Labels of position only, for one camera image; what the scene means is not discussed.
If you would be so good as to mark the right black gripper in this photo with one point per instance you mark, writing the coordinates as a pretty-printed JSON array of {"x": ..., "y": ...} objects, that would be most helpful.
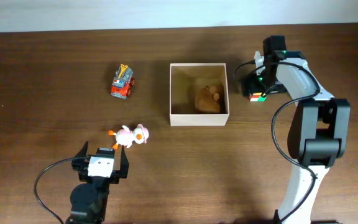
[{"x": 252, "y": 79}]

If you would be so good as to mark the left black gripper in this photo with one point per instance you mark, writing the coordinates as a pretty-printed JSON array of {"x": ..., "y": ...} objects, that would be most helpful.
[{"x": 79, "y": 163}]

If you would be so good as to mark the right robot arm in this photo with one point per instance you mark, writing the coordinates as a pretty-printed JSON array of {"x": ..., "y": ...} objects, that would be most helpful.
[{"x": 318, "y": 132}]

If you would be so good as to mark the white pink toy duck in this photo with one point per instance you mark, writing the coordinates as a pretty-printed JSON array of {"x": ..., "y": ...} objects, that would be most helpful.
[{"x": 125, "y": 137}]

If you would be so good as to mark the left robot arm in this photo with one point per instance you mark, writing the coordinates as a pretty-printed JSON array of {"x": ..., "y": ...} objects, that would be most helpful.
[{"x": 89, "y": 202}]

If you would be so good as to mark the colourful puzzle cube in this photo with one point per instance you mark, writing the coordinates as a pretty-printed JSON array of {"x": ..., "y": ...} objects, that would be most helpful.
[{"x": 255, "y": 97}]

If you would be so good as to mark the red toy fire truck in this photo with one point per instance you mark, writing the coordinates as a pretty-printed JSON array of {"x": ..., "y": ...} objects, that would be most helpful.
[{"x": 122, "y": 82}]

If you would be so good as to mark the pink cardboard box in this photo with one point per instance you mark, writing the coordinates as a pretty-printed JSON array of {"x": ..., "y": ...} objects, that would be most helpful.
[{"x": 186, "y": 81}]

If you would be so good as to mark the brown plush toy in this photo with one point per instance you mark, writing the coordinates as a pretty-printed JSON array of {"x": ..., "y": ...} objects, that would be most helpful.
[{"x": 208, "y": 99}]

